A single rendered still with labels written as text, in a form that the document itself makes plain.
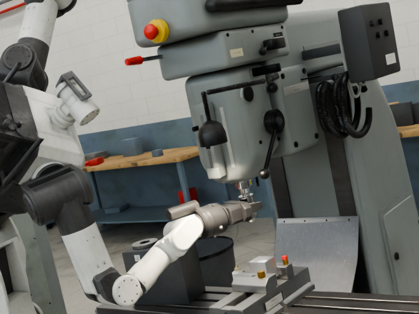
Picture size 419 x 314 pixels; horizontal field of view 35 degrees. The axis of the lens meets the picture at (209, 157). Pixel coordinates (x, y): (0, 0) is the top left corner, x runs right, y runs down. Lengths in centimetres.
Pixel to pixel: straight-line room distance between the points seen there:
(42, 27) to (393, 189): 128
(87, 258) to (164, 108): 612
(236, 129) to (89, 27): 665
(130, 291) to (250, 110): 59
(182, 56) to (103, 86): 652
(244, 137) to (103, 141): 673
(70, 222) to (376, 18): 102
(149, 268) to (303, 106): 70
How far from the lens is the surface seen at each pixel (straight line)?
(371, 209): 224
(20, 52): 189
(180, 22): 171
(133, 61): 179
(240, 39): 182
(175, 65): 186
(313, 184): 227
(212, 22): 172
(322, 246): 227
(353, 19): 193
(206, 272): 383
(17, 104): 175
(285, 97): 196
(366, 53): 192
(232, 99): 182
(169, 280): 219
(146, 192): 819
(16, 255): 204
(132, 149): 772
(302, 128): 202
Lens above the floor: 163
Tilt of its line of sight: 7 degrees down
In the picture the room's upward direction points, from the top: 12 degrees counter-clockwise
